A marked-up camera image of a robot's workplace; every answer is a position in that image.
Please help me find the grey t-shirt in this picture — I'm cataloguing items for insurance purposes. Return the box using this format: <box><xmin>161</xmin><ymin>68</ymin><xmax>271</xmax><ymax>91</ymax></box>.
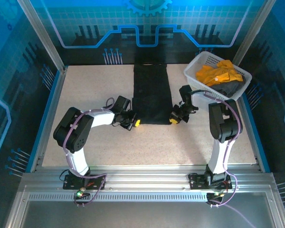
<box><xmin>211</xmin><ymin>76</ymin><xmax>247</xmax><ymax>98</ymax></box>

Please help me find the aluminium frame post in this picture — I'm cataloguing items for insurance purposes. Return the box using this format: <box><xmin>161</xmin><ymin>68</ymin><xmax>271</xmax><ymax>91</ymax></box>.
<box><xmin>16</xmin><ymin>0</ymin><xmax>67</xmax><ymax>72</ymax></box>
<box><xmin>232</xmin><ymin>0</ymin><xmax>276</xmax><ymax>66</ymax></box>

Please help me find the white plastic basket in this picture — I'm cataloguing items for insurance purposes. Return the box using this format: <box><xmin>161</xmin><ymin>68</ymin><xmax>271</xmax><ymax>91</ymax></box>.
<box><xmin>184</xmin><ymin>51</ymin><xmax>253</xmax><ymax>102</ymax></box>

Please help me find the slotted metal cable duct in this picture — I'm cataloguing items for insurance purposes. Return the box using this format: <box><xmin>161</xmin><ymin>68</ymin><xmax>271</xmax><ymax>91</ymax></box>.
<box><xmin>28</xmin><ymin>192</ymin><xmax>209</xmax><ymax>202</ymax></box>

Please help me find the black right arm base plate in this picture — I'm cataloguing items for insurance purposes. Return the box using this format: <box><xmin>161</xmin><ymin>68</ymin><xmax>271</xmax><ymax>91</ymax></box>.
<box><xmin>189</xmin><ymin>173</ymin><xmax>233</xmax><ymax>190</ymax></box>

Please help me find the aluminium mounting rail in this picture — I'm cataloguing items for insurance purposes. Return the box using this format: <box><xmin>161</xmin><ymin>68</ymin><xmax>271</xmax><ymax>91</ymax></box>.
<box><xmin>21</xmin><ymin>166</ymin><xmax>276</xmax><ymax>193</ymax></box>

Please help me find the yellow t-shirt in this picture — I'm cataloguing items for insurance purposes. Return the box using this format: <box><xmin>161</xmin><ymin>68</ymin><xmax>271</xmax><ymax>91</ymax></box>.
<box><xmin>195</xmin><ymin>59</ymin><xmax>243</xmax><ymax>87</ymax></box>

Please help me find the aluminium side rail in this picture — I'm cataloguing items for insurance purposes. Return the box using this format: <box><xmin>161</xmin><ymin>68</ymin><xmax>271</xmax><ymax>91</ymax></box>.
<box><xmin>29</xmin><ymin>66</ymin><xmax>68</xmax><ymax>173</ymax></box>
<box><xmin>237</xmin><ymin>97</ymin><xmax>264</xmax><ymax>173</ymax></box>

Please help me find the black t-shirt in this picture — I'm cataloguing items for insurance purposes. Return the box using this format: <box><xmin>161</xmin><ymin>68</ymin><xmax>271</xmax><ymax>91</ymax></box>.
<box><xmin>132</xmin><ymin>63</ymin><xmax>173</xmax><ymax>126</ymax></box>

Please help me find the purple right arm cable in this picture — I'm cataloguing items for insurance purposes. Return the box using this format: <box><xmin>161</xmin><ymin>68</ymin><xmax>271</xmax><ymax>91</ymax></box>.
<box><xmin>203</xmin><ymin>91</ymin><xmax>243</xmax><ymax>207</ymax></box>

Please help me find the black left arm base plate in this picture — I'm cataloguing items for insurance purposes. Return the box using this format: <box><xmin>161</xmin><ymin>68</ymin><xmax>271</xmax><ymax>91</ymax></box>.
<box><xmin>63</xmin><ymin>174</ymin><xmax>106</xmax><ymax>190</ymax></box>

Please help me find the small LED control board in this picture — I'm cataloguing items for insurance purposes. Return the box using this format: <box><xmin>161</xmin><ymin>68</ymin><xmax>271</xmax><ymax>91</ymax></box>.
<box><xmin>206</xmin><ymin>191</ymin><xmax>225</xmax><ymax>202</ymax></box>
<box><xmin>73</xmin><ymin>189</ymin><xmax>91</xmax><ymax>200</ymax></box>

